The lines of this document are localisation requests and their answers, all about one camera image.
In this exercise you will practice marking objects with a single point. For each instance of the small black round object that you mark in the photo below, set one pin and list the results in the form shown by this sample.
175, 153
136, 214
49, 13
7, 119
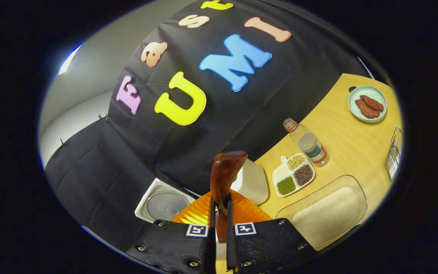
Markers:
352, 89

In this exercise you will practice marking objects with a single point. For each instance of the clear plastic box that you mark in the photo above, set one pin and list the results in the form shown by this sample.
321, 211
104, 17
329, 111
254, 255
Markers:
302, 198

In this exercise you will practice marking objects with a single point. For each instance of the white rice cooker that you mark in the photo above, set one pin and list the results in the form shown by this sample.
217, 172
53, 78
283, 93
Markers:
164, 205

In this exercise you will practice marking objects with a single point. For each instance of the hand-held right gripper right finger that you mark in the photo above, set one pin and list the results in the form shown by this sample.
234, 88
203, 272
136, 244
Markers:
264, 243

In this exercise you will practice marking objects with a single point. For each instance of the reddish brown meat slice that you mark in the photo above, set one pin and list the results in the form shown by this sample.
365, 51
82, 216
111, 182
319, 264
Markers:
373, 102
367, 111

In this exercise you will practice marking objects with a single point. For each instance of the clear plastic bottle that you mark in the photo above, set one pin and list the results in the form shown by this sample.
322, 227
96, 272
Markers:
310, 146

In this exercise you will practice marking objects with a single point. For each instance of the white rice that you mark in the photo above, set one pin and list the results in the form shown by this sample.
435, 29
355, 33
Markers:
329, 217

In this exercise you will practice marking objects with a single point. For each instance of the white divided bean dish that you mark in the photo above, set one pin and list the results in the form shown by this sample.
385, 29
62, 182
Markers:
280, 177

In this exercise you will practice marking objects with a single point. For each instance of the brown wooden spoon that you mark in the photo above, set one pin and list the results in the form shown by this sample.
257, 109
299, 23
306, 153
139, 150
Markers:
222, 179

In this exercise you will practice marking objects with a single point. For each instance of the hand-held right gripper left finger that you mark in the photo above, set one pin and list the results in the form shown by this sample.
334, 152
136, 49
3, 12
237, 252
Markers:
177, 243

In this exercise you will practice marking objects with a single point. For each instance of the pale green plate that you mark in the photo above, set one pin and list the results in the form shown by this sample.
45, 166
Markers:
356, 110

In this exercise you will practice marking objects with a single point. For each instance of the white toaster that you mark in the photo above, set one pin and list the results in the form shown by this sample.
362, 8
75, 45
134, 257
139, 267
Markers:
255, 182

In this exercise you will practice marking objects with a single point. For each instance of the small ceiling light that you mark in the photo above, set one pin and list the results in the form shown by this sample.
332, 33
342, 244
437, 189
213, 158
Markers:
70, 59

